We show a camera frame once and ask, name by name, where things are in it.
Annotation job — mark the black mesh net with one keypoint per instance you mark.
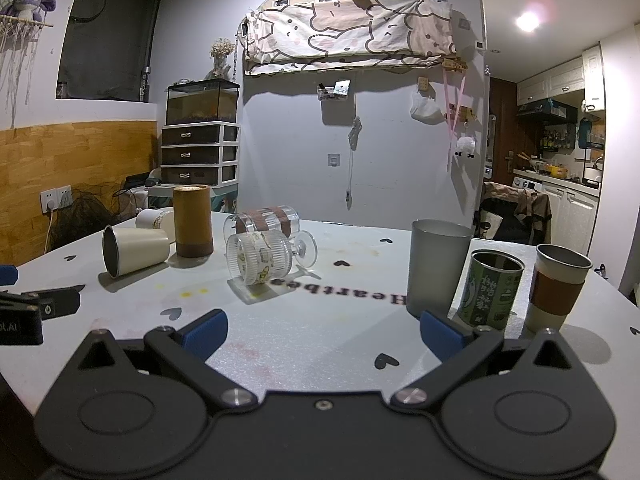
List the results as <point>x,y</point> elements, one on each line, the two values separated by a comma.
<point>82,222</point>

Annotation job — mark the white washing machine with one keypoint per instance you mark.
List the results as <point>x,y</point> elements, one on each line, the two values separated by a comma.
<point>527,184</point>

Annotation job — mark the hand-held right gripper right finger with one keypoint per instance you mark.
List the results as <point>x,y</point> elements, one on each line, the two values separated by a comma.
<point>441,335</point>

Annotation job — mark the green printed cup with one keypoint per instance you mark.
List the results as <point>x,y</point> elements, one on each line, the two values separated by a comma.
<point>487,292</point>

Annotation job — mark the white fluffy plush toy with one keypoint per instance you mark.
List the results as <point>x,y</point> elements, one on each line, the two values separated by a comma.
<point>465,146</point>

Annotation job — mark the dark window curtain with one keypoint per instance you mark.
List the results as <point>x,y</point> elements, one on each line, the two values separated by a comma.
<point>107,35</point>

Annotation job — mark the white wall power outlet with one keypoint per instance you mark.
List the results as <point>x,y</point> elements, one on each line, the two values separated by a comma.
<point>56,198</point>

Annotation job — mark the clear glass cup brown band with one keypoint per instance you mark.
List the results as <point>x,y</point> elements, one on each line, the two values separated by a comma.
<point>265,220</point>

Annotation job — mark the plastic drawer unit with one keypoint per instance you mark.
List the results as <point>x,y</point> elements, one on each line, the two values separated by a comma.
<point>197,155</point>

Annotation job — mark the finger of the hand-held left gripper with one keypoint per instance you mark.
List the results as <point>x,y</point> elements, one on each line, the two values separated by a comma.
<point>55,302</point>
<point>7,275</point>

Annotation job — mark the glass fish tank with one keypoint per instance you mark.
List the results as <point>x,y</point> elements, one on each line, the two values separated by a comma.
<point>200,105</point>

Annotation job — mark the small clear wall shelf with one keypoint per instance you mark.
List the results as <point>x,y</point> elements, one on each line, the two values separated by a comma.
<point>334,90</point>

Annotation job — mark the white cup brown sleeve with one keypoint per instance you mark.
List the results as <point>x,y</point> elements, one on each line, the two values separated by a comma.
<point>557,290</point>

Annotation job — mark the square wall hook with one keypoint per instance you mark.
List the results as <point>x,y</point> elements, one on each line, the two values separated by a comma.
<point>333,159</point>

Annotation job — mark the white face mask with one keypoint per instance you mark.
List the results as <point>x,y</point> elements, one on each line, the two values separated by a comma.
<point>426,107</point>

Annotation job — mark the printed blanket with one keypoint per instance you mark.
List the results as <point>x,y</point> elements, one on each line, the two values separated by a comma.
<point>350,30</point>

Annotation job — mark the white kitchen wall cabinet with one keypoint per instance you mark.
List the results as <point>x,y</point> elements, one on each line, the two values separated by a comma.
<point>555,82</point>

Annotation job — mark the chair with draped clothes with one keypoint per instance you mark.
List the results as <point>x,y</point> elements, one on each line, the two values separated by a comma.
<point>515,210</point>

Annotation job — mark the purple plush toy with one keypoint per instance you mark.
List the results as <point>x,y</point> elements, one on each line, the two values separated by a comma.
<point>27,4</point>

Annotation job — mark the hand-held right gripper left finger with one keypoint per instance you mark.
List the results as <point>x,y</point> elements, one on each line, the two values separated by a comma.
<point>204,334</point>

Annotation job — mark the white macrame wall hanging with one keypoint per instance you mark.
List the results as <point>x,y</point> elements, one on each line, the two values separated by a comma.
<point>17,45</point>

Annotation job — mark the grey frosted cup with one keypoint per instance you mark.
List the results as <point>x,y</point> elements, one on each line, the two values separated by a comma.
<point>437,270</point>

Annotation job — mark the tall brown cylindrical cup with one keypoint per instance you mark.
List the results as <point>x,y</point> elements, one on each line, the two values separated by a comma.
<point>192,220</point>

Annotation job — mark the dried flower bouquet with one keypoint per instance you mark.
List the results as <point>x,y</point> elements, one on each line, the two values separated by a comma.
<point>222,55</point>

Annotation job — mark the white paper cup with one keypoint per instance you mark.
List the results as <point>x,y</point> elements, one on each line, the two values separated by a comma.
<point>137,250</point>
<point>157,221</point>

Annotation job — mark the ceiling spotlight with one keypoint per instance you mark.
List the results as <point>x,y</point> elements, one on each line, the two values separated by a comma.
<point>527,21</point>

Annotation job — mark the pink ribbon strips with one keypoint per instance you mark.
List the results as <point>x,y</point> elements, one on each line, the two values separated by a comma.
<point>457,110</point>

